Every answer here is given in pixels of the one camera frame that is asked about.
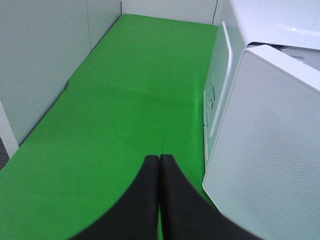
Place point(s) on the green table mat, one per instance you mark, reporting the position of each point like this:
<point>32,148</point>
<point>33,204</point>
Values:
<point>138,93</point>

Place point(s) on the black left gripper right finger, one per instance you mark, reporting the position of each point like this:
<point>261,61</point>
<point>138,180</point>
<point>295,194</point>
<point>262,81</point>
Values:
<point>185,214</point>

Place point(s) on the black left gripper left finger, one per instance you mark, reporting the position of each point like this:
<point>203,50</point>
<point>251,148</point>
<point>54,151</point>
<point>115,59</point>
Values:
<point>135,215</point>

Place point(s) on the white microwave door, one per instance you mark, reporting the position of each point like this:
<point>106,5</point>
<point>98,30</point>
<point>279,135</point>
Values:
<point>264,173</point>

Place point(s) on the white microwave oven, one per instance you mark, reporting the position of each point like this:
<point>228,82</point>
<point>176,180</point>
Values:
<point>289,26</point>

